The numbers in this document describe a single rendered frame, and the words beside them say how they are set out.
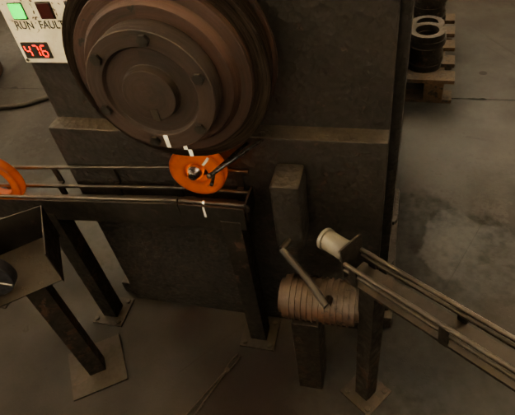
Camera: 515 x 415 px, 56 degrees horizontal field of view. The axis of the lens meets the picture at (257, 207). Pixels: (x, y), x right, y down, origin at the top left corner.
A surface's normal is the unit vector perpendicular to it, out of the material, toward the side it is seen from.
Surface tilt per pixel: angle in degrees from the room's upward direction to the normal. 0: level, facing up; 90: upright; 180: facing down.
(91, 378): 0
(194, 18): 46
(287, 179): 0
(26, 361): 0
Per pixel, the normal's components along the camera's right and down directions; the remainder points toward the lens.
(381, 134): -0.13, -0.70
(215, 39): 0.57, 0.06
